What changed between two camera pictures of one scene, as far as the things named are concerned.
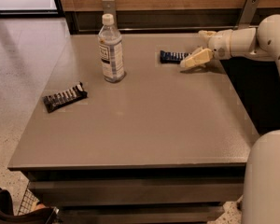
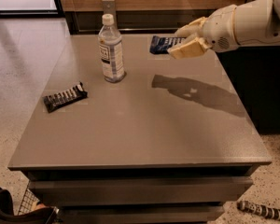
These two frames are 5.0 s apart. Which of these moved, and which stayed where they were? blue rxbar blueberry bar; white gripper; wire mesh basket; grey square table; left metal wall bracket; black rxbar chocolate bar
Moved: white gripper; blue rxbar blueberry bar
Stayed: left metal wall bracket; wire mesh basket; grey square table; black rxbar chocolate bar
